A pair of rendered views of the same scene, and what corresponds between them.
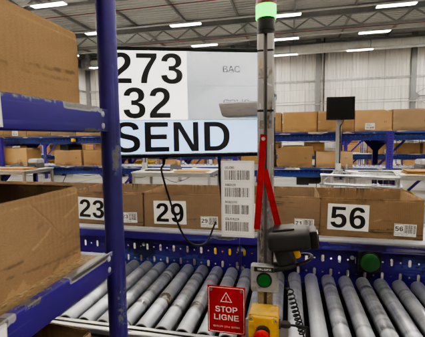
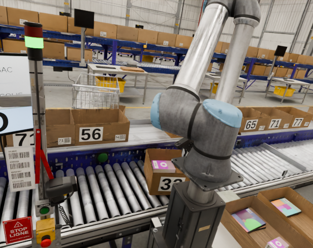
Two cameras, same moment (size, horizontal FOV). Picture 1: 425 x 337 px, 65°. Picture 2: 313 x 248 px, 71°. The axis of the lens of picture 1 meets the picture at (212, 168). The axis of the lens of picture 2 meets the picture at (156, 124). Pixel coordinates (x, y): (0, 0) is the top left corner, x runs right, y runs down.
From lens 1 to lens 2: 39 cm
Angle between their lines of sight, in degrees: 44
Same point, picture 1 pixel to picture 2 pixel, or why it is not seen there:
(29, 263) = not seen: outside the picture
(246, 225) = (29, 183)
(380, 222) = (108, 135)
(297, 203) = (59, 129)
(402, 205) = (119, 125)
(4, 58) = not seen: outside the picture
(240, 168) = (21, 151)
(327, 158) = (75, 54)
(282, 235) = (55, 189)
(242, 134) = (18, 118)
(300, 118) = (54, 19)
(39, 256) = not seen: outside the picture
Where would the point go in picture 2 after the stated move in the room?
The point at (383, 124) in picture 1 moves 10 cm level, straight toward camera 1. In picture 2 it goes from (111, 33) to (111, 34)
